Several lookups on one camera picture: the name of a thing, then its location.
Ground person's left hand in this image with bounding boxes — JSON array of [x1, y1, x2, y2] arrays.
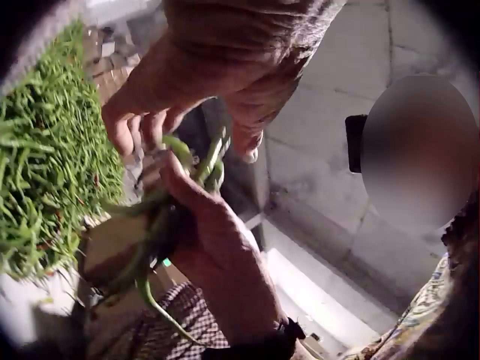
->
[[101, 0, 350, 164]]

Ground person's body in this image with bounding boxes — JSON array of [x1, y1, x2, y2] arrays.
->
[[343, 202, 480, 360]]

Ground person's left thumb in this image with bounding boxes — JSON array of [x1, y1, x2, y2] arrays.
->
[[225, 88, 272, 164]]

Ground brown cardboard box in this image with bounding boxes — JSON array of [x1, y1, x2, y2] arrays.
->
[[79, 213, 190, 300]]

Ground person's left fingers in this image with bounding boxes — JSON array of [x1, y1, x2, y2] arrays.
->
[[101, 96, 180, 158]]

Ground person's right hand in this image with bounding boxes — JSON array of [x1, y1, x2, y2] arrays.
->
[[159, 150, 290, 340]]

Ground bunch of green chillies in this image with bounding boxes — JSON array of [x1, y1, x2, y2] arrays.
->
[[100, 129, 234, 346]]

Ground person's right fingers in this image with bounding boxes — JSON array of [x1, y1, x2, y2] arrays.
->
[[159, 150, 210, 203]]

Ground pile of green chillies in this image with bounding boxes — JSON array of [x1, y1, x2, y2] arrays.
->
[[0, 21, 127, 280]]

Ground black wrist band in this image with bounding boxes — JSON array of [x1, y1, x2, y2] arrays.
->
[[227, 317, 314, 360]]

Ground person's legs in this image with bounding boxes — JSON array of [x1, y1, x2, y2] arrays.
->
[[84, 281, 235, 360]]

